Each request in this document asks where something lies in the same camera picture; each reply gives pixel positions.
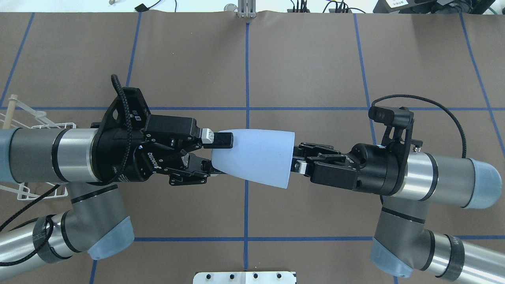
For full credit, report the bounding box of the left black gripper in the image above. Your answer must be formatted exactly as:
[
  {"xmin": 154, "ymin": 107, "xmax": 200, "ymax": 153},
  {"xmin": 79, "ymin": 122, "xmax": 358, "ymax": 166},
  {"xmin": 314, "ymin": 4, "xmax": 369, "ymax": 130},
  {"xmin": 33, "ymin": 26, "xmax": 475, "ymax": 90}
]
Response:
[{"xmin": 94, "ymin": 115, "xmax": 234, "ymax": 186}]

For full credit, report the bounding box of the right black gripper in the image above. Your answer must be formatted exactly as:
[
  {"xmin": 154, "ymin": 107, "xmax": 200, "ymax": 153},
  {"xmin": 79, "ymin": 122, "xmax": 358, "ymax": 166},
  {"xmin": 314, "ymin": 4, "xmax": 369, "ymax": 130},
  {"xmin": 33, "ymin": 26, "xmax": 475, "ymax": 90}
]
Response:
[{"xmin": 292, "ymin": 142, "xmax": 399, "ymax": 195}]

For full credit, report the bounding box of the light blue plastic cup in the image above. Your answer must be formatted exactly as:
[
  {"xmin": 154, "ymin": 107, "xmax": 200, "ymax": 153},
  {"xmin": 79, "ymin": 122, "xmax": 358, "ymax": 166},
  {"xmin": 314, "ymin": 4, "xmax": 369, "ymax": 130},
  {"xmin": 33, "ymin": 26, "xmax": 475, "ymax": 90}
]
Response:
[{"xmin": 211, "ymin": 129, "xmax": 296, "ymax": 189}]

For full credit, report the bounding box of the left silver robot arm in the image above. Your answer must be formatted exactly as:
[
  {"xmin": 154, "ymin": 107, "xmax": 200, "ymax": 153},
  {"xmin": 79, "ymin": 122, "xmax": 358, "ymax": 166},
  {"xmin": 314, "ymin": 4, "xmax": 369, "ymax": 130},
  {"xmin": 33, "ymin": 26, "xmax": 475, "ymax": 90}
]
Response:
[{"xmin": 1, "ymin": 113, "xmax": 234, "ymax": 278}]

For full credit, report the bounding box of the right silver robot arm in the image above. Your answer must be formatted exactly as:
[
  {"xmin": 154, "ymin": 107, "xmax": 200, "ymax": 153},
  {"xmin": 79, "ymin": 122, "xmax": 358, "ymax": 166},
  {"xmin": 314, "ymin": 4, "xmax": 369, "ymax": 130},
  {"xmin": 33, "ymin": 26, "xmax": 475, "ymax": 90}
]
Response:
[{"xmin": 292, "ymin": 143, "xmax": 504, "ymax": 284}]

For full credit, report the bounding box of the white plate with holes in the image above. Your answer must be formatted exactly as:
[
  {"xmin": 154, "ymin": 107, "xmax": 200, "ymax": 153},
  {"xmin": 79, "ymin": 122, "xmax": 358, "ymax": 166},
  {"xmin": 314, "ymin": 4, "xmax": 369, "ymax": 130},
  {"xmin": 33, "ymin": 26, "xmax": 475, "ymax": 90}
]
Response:
[{"xmin": 193, "ymin": 271, "xmax": 297, "ymax": 284}]

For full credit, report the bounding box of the black device top right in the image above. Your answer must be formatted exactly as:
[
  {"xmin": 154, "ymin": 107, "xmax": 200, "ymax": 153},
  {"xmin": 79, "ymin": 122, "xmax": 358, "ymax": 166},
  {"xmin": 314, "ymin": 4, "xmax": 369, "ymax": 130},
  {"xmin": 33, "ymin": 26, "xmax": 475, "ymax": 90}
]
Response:
[{"xmin": 372, "ymin": 0, "xmax": 495, "ymax": 15}]

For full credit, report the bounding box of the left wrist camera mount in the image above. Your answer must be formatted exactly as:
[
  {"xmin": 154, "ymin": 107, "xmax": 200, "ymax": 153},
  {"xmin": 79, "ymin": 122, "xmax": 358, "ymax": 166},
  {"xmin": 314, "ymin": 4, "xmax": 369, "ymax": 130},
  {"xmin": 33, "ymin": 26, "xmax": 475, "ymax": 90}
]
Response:
[{"xmin": 94, "ymin": 88, "xmax": 150, "ymax": 130}]

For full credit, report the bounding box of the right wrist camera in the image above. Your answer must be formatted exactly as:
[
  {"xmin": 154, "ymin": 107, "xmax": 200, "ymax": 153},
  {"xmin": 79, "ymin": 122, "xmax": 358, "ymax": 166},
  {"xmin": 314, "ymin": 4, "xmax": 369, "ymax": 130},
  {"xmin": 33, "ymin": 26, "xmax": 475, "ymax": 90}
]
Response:
[{"xmin": 368, "ymin": 106, "xmax": 423, "ymax": 153}]

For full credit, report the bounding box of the left black braided cable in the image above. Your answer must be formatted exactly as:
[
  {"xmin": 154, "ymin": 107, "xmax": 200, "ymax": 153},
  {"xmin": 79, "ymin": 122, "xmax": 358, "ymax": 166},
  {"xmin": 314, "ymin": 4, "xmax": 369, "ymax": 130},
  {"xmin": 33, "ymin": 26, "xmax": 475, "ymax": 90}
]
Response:
[{"xmin": 0, "ymin": 74, "xmax": 135, "ymax": 266}]

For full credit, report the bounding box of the right black cable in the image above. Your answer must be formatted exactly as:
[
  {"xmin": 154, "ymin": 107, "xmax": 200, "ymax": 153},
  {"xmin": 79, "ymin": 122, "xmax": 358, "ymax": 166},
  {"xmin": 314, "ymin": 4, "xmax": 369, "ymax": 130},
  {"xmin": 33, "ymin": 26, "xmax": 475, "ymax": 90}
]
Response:
[{"xmin": 371, "ymin": 94, "xmax": 468, "ymax": 159}]

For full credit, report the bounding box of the silver metal bracket top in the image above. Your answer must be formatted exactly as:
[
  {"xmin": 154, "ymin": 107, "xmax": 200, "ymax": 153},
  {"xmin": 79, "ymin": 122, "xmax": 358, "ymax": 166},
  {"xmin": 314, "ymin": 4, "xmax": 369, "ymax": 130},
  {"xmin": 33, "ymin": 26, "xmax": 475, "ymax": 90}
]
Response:
[{"xmin": 237, "ymin": 0, "xmax": 256, "ymax": 18}]

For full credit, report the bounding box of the black connector with cable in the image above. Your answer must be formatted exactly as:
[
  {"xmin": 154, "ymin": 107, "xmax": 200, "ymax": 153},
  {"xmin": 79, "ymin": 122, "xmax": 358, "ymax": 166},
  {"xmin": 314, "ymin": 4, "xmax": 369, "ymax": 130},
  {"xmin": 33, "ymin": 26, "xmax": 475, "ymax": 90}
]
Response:
[{"xmin": 134, "ymin": 0, "xmax": 161, "ymax": 13}]

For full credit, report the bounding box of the white wire cup holder rack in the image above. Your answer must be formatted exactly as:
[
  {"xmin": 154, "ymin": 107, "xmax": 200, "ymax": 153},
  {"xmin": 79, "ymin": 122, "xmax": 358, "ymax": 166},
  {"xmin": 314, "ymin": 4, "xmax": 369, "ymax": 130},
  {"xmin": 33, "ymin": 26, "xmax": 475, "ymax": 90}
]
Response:
[{"xmin": 0, "ymin": 102, "xmax": 77, "ymax": 200}]

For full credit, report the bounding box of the wooden dowel rack post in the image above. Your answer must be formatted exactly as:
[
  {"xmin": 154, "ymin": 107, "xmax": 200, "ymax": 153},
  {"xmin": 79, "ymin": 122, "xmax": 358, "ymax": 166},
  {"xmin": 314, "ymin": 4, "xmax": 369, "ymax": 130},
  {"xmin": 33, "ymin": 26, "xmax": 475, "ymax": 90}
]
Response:
[{"xmin": 2, "ymin": 94, "xmax": 18, "ymax": 129}]

